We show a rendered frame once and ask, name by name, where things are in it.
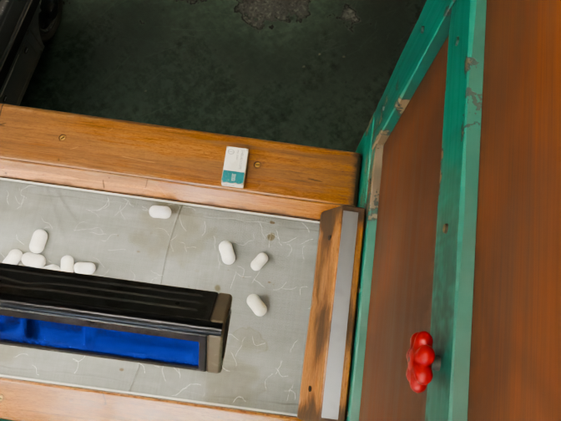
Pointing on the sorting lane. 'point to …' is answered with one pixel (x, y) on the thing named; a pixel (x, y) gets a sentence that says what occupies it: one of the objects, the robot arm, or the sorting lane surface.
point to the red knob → (421, 361)
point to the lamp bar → (113, 318)
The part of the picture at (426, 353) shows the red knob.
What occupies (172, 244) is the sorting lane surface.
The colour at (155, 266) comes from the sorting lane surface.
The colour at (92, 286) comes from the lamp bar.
